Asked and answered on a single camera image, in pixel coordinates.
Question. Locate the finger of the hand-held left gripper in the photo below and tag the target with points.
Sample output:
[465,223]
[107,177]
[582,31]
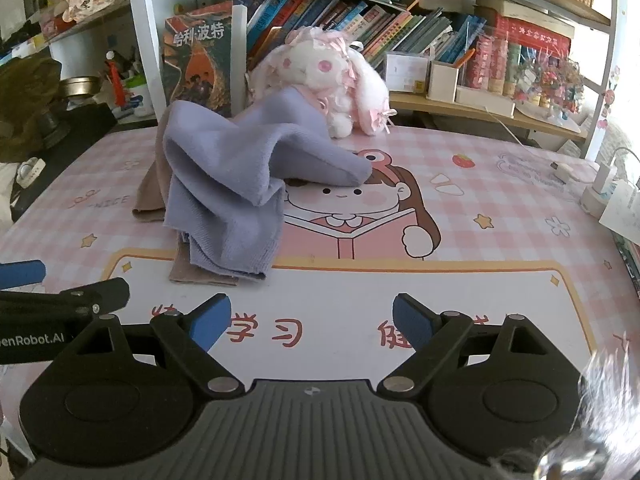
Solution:
[22,273]
[102,295]

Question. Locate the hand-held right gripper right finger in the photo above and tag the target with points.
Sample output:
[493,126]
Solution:
[412,322]

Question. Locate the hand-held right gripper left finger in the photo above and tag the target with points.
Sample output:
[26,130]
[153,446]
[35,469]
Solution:
[215,322]

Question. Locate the purple and brown sweater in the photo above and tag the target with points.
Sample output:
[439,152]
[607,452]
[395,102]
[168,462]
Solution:
[225,170]

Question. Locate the small white gadget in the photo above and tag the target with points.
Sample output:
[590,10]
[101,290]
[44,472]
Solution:
[31,170]

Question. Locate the black side table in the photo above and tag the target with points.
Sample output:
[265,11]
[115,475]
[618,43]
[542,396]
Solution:
[85,122]

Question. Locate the dark fuzzy hat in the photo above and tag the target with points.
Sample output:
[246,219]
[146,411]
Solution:
[30,80]

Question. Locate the metal bowl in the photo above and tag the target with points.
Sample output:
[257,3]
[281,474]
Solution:
[79,86]

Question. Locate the white cup with green lid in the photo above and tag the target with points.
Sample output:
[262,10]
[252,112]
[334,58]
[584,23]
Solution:
[139,97]

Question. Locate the white charger plug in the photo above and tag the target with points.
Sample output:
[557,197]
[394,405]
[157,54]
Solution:
[564,172]

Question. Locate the white power adapter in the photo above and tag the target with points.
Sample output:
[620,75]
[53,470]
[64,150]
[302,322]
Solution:
[597,195]

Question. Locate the white flat tray box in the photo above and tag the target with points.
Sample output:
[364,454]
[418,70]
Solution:
[485,100]

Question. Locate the white paper sheet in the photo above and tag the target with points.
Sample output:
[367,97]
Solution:
[622,215]

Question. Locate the white shelf unit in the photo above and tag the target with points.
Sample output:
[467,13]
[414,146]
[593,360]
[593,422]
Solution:
[145,60]

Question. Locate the white pen holder box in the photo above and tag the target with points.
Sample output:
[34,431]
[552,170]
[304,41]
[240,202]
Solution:
[442,82]

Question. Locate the large illustrated boxed book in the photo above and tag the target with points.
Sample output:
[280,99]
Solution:
[200,60]

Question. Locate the white pink plush bunny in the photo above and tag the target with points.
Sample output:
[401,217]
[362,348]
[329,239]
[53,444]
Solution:
[310,67]

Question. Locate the colourful flower ornament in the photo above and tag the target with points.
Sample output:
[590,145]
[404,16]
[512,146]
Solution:
[550,85]

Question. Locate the row of red books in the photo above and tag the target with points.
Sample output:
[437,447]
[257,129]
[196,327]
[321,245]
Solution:
[530,35]

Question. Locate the row of shelf books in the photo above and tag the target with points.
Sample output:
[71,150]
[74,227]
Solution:
[350,15]

